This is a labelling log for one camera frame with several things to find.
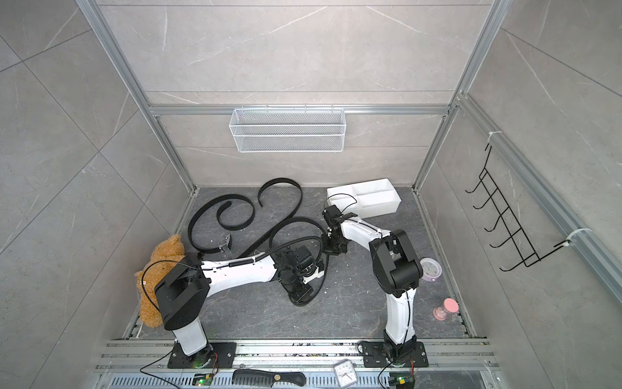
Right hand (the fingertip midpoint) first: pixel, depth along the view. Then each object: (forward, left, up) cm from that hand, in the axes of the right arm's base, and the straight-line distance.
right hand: (328, 251), depth 96 cm
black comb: (-42, +21, -1) cm, 47 cm away
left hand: (-18, +7, +2) cm, 19 cm away
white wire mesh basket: (+42, +16, +29) cm, 54 cm away
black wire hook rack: (-14, -50, +30) cm, 60 cm away
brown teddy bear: (-5, +59, +9) cm, 60 cm away
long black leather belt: (+15, +20, +1) cm, 25 cm away
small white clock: (-41, -3, +1) cm, 41 cm away
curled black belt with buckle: (+5, +41, +2) cm, 42 cm away
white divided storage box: (+25, -19, +3) cm, 32 cm away
